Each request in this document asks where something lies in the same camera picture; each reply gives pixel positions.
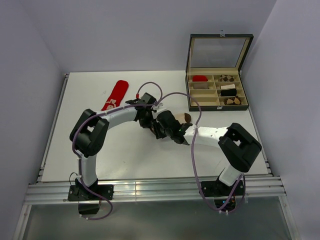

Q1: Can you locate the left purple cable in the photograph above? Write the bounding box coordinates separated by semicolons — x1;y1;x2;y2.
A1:
71;82;163;221

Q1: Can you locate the rolled white black sock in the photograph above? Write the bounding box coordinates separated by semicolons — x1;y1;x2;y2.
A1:
220;84;236;90

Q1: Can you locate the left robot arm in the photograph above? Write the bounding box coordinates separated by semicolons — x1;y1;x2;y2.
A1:
69;93;157;200

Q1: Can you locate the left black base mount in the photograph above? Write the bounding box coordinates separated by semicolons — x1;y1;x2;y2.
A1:
67;182;114;216

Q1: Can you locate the rolled checkered sock upper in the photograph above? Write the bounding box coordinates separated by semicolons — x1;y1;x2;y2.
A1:
219;74;235;82

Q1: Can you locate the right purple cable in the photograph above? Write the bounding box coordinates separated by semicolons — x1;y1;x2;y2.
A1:
156;92;246;214

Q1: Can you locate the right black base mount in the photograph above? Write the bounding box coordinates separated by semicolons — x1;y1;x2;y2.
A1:
200;179;246;212

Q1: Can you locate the aluminium frame rail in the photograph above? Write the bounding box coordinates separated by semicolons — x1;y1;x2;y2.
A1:
23;176;286;205

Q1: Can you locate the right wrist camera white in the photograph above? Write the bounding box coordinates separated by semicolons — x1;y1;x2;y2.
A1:
151;103;168;119

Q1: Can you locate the rolled checkered sock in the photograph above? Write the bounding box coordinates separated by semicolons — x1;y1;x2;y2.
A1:
219;74;235;82
223;96;242;106

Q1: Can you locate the purple cable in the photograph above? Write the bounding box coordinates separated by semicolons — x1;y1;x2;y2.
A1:
71;82;163;221
156;92;246;214

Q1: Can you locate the rolled checkered sock lower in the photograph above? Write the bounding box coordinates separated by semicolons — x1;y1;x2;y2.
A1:
223;96;242;106

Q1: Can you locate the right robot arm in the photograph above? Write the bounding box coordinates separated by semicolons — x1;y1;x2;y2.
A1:
152;110;262;195

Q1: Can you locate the black compartment storage box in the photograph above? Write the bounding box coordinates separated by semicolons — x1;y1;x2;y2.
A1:
185;32;254;112

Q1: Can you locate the red sock white pattern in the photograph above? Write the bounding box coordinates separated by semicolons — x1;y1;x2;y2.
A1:
101;80;129;111

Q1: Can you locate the beige sock brown toe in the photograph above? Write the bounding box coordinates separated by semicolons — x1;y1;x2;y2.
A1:
174;112;192;124

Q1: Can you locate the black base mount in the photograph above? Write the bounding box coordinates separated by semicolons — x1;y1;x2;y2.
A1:
200;179;246;212
67;182;114;216

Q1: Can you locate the rolled red sock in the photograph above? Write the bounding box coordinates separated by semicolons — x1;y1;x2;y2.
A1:
192;75;208;82

